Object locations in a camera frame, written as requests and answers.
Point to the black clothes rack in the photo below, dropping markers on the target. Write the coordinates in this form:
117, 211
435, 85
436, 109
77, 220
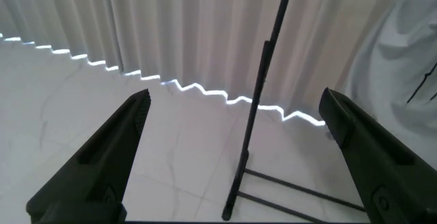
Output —
261, 73

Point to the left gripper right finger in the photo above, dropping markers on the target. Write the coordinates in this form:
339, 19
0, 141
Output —
389, 176

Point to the white curtain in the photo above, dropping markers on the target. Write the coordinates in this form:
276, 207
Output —
170, 29

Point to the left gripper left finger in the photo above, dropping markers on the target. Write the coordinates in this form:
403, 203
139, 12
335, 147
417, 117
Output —
99, 169

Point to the pale grey garment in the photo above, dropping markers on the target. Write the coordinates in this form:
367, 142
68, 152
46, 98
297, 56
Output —
392, 73

